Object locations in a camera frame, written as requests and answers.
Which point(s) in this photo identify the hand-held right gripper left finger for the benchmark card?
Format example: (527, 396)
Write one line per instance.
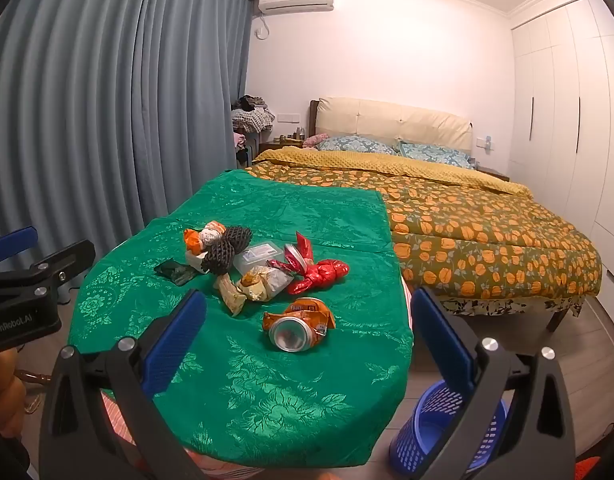
(172, 346)

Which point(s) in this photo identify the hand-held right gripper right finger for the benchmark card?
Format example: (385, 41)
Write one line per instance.
(439, 340)

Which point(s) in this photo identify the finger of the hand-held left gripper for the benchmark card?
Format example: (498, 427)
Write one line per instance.
(67, 262)
(12, 242)

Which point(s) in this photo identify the dark green wrapper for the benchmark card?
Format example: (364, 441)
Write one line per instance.
(174, 270)

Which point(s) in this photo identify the beige wrapper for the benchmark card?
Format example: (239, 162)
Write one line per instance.
(232, 296)

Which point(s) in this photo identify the white gold packet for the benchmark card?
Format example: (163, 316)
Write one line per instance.
(196, 261)

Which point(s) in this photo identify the blue plastic basket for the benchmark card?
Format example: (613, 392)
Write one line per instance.
(427, 427)

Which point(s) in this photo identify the black foam fruit net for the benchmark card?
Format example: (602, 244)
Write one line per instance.
(237, 239)
(219, 258)

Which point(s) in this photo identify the gold foil wrapper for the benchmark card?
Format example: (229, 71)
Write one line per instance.
(252, 285)

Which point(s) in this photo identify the orange and white wrapper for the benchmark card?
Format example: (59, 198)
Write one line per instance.
(199, 236)

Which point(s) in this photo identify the small white plastic box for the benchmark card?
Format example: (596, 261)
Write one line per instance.
(257, 257)

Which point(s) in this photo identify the grey plastic bag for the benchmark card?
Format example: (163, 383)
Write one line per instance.
(279, 280)

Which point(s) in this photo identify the crushed orange can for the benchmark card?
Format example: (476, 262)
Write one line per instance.
(299, 327)

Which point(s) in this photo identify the red wrapper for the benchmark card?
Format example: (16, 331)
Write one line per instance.
(322, 275)

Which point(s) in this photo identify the crushed red can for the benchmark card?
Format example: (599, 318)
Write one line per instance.
(293, 257)

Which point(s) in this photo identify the person's left hand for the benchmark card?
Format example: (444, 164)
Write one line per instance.
(4, 400)

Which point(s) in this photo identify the black and white bed skirt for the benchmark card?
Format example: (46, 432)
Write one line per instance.
(512, 305)

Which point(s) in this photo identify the bed with floral quilt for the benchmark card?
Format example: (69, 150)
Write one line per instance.
(487, 230)

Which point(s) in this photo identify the wooden bed leg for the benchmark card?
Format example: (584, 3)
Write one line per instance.
(558, 317)

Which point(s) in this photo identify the green patterned tablecloth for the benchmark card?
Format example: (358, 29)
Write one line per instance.
(287, 390)

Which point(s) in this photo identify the grey-blue curtain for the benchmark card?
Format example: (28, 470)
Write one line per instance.
(112, 110)

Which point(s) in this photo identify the teal patterned pillow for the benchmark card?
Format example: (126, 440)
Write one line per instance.
(354, 144)
(437, 155)

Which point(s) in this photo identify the cream padded headboard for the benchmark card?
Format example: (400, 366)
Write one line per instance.
(387, 120)

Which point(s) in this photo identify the wooden nightstand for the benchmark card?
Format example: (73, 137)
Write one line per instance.
(282, 145)

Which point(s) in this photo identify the pile of clothes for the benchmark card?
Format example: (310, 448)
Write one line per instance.
(252, 112)

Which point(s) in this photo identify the white wardrobe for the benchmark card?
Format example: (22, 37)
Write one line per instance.
(562, 110)

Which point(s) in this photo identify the wall socket with charger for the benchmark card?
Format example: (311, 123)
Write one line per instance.
(485, 143)

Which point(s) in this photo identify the white wall switch plate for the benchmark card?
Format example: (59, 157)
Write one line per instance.
(287, 118)

